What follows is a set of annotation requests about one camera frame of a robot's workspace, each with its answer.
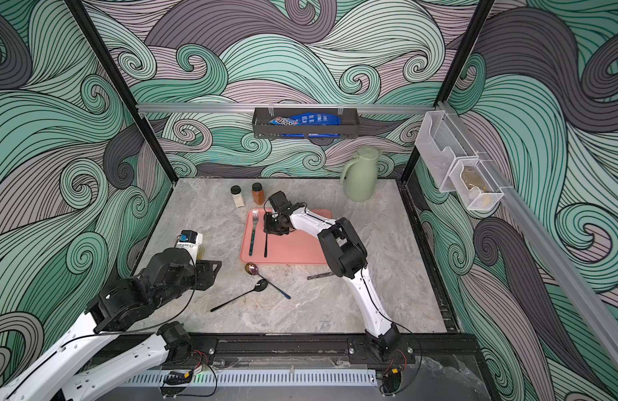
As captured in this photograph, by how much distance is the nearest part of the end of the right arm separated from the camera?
777 millimetres

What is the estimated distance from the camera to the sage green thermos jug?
99cm

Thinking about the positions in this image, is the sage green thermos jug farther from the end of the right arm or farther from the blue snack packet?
the end of the right arm

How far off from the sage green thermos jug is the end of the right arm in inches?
12.0

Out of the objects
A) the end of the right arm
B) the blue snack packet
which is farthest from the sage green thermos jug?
the end of the right arm
